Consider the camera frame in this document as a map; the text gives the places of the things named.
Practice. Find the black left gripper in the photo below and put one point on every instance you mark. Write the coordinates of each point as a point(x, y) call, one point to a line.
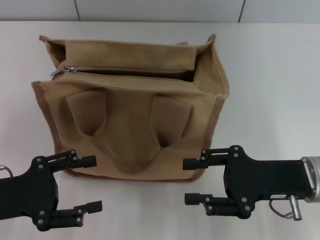
point(32, 190)

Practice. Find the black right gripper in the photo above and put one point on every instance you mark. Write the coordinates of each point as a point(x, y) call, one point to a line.
point(262, 180)

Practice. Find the khaki canvas food bag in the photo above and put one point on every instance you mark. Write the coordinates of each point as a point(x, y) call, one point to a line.
point(130, 120)

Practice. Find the silver metal zipper pull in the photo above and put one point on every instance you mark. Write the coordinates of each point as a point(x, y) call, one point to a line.
point(65, 69)

